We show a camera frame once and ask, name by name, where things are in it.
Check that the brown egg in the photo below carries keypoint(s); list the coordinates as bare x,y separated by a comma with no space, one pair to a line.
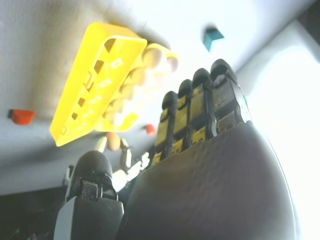
113,142

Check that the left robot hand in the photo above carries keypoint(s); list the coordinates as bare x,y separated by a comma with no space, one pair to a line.
212,187

